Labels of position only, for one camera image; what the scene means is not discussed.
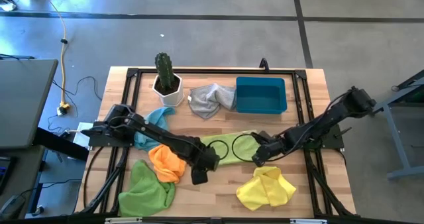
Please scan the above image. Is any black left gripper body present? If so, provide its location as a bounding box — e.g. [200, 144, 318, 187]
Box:
[191, 146, 221, 172]

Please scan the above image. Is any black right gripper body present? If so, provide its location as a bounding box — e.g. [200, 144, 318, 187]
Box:
[258, 136, 291, 162]

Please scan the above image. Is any lime green microfiber towel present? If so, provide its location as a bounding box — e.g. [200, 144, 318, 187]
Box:
[199, 129, 262, 166]

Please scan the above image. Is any yellow microfiber towel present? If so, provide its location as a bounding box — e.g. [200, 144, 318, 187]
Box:
[235, 166, 297, 211]

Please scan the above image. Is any orange microfiber towel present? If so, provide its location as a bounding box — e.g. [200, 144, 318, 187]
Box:
[148, 143, 187, 184]

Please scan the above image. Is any grey microfiber towel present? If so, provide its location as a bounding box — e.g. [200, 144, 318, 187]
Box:
[187, 83, 238, 120]

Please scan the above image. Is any light blue microfiber towel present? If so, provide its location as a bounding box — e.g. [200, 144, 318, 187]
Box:
[134, 106, 176, 152]

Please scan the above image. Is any large green microfiber towel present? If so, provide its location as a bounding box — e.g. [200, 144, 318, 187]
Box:
[118, 159, 176, 217]

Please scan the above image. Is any teal plastic bin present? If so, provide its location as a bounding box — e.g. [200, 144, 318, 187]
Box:
[235, 76, 288, 115]

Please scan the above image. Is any green cactus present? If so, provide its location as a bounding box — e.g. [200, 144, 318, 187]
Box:
[154, 52, 176, 91]

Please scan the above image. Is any grey metal stand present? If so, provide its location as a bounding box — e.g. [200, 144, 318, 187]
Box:
[374, 70, 424, 181]

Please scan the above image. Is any white box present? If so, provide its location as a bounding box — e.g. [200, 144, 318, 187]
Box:
[72, 121, 93, 150]

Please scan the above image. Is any black desk support beam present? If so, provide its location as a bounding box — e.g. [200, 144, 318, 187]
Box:
[32, 127, 91, 162]

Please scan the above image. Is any yellow and white power plug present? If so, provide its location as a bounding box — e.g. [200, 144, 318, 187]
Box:
[56, 101, 71, 117]

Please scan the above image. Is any grey desk top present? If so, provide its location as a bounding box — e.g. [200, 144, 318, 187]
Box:
[0, 58, 60, 150]

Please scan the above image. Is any black computer mouse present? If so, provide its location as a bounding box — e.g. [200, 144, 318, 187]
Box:
[0, 194, 27, 220]

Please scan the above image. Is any black keyboard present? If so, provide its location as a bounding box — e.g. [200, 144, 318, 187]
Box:
[0, 156, 13, 195]

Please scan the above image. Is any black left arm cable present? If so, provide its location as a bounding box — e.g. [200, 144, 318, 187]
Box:
[207, 139, 230, 161]

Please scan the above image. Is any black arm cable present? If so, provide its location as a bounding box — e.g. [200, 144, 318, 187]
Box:
[207, 139, 230, 161]
[231, 133, 299, 163]

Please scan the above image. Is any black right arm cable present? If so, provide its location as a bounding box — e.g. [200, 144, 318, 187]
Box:
[231, 133, 299, 163]

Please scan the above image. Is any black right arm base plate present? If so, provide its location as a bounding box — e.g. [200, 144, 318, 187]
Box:
[303, 123, 345, 150]

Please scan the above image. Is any silver aluminium bracket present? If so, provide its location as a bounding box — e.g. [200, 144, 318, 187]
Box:
[290, 218, 329, 224]
[105, 217, 143, 224]

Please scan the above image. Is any black aluminium table frame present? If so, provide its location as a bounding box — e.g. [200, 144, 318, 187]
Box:
[78, 67, 356, 223]

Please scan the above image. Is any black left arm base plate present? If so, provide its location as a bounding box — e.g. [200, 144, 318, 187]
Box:
[81, 119, 136, 148]

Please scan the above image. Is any thin black floor cable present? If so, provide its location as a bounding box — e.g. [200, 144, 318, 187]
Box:
[51, 75, 103, 102]

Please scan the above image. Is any yellow extension cable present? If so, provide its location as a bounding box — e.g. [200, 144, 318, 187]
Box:
[34, 0, 69, 107]

